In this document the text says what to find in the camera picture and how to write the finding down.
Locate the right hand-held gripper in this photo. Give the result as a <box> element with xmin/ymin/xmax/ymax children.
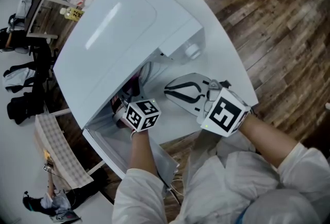
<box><xmin>164</xmin><ymin>73</ymin><xmax>252</xmax><ymax>138</ymax></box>

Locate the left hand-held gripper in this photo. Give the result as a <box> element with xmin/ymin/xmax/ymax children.
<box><xmin>110</xmin><ymin>86</ymin><xmax>162</xmax><ymax>133</ymax></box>

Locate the white microwave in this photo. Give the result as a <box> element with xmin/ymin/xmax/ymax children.
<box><xmin>53</xmin><ymin>0</ymin><xmax>206</xmax><ymax>188</ymax></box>

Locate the person's right forearm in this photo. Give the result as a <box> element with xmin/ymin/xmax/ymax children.
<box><xmin>239</xmin><ymin>114</ymin><xmax>299</xmax><ymax>170</ymax></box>

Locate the person's left forearm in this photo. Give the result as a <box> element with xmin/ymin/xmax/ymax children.
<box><xmin>130</xmin><ymin>129</ymin><xmax>158</xmax><ymax>175</ymax></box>

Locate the white table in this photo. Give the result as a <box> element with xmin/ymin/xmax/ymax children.
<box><xmin>130</xmin><ymin>0</ymin><xmax>259</xmax><ymax>146</ymax></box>

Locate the checkered cloth table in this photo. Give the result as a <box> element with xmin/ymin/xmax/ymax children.
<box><xmin>34</xmin><ymin>107</ymin><xmax>106</xmax><ymax>189</ymax></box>

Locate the black office chair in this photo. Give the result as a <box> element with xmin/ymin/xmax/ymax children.
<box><xmin>7</xmin><ymin>93</ymin><xmax>50</xmax><ymax>126</ymax></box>
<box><xmin>2</xmin><ymin>42</ymin><xmax>59</xmax><ymax>94</ymax></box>

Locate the person's white clothing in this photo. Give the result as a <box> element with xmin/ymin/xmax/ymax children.
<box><xmin>112</xmin><ymin>135</ymin><xmax>330</xmax><ymax>224</ymax></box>

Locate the yellow label drink bottle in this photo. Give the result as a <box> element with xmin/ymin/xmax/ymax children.
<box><xmin>59</xmin><ymin>7</ymin><xmax>86</xmax><ymax>23</ymax></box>

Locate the white jacket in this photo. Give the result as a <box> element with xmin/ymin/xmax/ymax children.
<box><xmin>2</xmin><ymin>67</ymin><xmax>37</xmax><ymax>93</ymax></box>

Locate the dark top table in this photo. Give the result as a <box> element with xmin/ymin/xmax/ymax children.
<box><xmin>25</xmin><ymin>0</ymin><xmax>69</xmax><ymax>40</ymax></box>

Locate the white boxy appliance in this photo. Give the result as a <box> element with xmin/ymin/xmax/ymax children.
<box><xmin>16</xmin><ymin>0</ymin><xmax>35</xmax><ymax>19</ymax></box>

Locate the thin white cord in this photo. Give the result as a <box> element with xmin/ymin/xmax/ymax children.
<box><xmin>166</xmin><ymin>179</ymin><xmax>185</xmax><ymax>205</ymax></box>

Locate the light blue neck strap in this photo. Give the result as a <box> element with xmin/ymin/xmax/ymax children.
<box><xmin>238</xmin><ymin>207</ymin><xmax>249</xmax><ymax>224</ymax></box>

